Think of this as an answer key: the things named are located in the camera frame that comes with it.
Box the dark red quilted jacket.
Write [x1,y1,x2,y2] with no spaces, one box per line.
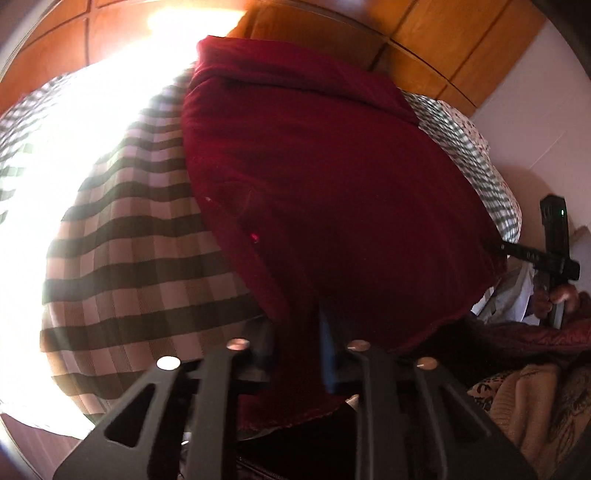
[468,302,591,372]

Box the wooden wardrobe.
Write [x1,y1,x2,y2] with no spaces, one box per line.
[0,0,549,117]

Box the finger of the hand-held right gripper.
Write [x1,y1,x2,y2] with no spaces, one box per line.
[497,239,526,260]

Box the dark red garment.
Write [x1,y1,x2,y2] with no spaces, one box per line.
[180,35,509,433]

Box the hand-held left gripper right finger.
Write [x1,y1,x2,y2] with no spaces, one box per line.
[322,318,539,480]

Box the beige patterned sweater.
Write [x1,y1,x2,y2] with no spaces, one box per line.
[465,361,591,469]

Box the green checkered bed sheet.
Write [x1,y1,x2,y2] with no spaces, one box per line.
[0,64,523,435]

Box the person's right hand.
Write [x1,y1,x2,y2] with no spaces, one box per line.
[533,282,584,324]

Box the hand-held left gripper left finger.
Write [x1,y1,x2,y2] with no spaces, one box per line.
[52,322,279,480]

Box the white cloth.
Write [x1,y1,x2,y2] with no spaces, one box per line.
[477,267,539,325]

